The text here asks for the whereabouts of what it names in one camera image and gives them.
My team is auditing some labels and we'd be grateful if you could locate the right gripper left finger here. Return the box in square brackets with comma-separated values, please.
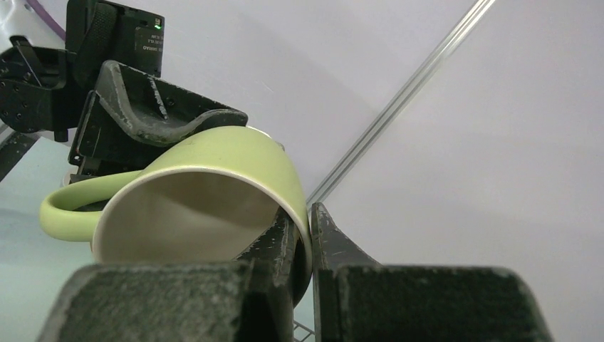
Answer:
[38, 209, 302, 341]

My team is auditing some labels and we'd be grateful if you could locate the grey wire dish rack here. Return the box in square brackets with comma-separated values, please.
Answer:
[293, 320, 316, 342]

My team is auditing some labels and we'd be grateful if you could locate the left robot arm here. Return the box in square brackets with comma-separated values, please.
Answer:
[1, 1, 248, 182]

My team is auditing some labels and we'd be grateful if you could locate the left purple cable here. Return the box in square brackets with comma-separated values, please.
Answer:
[26, 0, 67, 43]

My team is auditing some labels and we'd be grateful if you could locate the light green ceramic mug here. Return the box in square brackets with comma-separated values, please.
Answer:
[39, 126, 311, 302]

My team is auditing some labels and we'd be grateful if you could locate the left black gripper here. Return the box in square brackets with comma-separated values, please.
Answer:
[68, 61, 248, 184]

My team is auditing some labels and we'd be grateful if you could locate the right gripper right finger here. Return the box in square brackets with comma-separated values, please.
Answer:
[310, 202, 553, 341]

